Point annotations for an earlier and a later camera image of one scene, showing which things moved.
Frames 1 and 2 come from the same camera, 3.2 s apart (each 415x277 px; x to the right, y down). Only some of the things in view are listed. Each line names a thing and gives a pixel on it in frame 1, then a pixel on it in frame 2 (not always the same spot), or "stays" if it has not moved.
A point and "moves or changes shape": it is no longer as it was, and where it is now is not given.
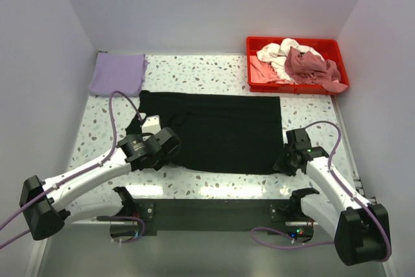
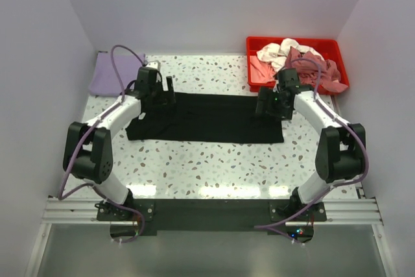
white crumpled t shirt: [277, 54] stays
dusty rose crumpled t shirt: [308, 68] stays
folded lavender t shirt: [121, 72] stays
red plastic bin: [335, 49] stays
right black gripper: [280, 166] -> [266, 94]
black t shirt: [225, 134] moves or changes shape
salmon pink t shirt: [263, 72] stays
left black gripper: [163, 160] -> [165, 96]
